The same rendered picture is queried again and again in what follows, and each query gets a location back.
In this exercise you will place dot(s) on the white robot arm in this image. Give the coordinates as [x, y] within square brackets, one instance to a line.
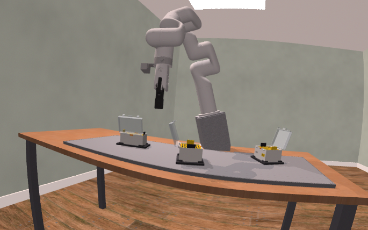
[168, 36]

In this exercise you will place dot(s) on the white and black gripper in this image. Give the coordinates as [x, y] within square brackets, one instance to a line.
[160, 83]

